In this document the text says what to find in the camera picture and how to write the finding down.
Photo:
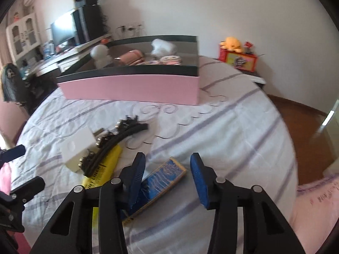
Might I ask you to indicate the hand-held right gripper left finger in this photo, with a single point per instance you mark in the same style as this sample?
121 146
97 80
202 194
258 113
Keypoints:
137 174

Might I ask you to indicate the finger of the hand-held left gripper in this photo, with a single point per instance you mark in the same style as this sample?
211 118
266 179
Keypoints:
29 187
14 151

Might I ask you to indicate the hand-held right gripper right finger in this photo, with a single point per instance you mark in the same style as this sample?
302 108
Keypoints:
200 180

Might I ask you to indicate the blue patterned box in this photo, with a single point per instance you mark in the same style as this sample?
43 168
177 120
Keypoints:
164 174

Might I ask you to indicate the pink storage box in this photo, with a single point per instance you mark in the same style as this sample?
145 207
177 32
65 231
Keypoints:
132 88

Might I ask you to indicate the pink white block cat toy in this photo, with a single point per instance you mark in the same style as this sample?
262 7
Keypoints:
161 47

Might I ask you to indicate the yellow flat package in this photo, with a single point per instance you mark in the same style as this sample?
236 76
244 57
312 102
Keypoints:
111 161

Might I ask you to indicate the pink mattress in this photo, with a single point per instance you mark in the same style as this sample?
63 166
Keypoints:
10 121

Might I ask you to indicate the black curved studded band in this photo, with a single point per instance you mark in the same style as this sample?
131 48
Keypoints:
111 143

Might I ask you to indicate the white striped bed quilt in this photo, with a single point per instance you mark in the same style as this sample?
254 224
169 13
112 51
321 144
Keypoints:
212 137

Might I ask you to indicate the white cardboard box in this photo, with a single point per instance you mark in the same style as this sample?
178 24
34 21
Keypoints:
76 148

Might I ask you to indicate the black printed chair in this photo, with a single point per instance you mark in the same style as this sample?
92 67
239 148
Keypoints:
13 84

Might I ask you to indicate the blue white box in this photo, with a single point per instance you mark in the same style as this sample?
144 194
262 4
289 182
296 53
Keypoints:
48 49

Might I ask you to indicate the white desk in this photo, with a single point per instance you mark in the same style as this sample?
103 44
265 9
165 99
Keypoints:
68 57

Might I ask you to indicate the white glass-door cabinet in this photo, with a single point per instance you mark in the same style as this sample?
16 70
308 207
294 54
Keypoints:
22 37

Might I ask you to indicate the pink cylindrical case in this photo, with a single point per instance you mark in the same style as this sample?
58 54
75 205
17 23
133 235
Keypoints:
129 57

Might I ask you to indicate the dark low cabinet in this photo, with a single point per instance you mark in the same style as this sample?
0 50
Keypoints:
251 72

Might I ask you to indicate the pink printed cloth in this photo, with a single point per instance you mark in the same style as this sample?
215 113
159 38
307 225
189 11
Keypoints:
317 211

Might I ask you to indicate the red printed box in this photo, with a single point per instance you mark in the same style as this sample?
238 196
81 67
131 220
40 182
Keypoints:
238 60

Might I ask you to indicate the white round figurine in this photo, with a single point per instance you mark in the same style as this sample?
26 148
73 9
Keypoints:
100 54

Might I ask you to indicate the black computer monitor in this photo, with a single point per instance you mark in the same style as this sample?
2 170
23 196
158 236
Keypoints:
63 29

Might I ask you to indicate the small red doll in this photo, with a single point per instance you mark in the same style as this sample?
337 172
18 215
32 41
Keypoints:
17 16

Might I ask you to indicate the bottle with orange cap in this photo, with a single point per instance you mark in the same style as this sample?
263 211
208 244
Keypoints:
105 41

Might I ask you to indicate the yellow octopus plush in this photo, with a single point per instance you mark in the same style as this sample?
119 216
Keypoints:
231 44

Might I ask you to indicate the small red toy figure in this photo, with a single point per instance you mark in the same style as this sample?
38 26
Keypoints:
248 47

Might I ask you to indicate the black computer tower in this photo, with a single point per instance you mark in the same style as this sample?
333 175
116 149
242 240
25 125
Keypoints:
90 22

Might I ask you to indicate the white wall socket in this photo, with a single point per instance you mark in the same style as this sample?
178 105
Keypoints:
131 28

